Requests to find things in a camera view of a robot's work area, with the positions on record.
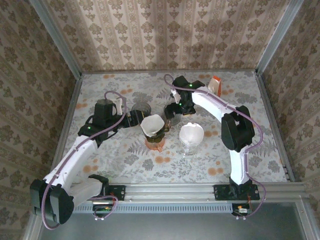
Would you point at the grey glass server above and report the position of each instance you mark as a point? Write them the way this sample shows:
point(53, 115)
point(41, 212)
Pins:
point(178, 121)

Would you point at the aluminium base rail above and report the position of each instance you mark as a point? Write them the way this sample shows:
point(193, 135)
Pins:
point(170, 192)

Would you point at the white paper coffee filter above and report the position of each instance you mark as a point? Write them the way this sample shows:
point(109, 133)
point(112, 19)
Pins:
point(152, 125)
point(191, 135)

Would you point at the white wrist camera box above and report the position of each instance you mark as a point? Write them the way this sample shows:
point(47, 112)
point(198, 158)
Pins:
point(121, 106)
point(175, 95)

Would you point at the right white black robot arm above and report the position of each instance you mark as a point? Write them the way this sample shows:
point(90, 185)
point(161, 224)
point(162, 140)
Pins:
point(237, 165)

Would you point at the clear glass server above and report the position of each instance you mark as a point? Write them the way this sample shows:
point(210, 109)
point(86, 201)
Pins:
point(187, 153)

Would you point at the aluminium table side rail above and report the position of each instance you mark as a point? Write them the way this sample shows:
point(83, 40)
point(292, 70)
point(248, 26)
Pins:
point(268, 110)
point(72, 105)

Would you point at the grey glass dripper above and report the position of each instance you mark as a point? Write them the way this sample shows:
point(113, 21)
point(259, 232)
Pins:
point(143, 108)

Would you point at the clear glass dripper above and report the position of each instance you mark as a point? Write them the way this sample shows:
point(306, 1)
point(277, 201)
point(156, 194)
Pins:
point(191, 148)

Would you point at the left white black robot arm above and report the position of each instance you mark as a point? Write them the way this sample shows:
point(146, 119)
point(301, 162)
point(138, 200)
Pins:
point(72, 162)

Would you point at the floral tablecloth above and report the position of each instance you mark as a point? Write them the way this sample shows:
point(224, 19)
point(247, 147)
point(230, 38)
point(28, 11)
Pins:
point(125, 82)

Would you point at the orange glass server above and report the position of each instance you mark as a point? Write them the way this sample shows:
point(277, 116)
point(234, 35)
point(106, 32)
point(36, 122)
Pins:
point(155, 147)

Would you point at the small circuit board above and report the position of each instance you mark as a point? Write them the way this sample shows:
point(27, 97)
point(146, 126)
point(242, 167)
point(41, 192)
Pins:
point(241, 211)
point(102, 208)

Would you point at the orange coffee filter pack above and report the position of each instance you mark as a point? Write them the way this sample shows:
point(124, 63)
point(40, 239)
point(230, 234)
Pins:
point(217, 86)

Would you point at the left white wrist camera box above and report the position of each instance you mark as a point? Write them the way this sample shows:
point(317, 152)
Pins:
point(121, 106)

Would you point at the aluminium frame post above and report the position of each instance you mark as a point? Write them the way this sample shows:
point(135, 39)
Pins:
point(57, 42)
point(277, 37)

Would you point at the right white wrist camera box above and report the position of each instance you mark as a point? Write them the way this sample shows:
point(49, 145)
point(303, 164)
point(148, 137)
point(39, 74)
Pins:
point(175, 95)

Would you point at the aluminium table end rail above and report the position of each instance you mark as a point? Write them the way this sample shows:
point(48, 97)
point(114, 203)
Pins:
point(150, 72)

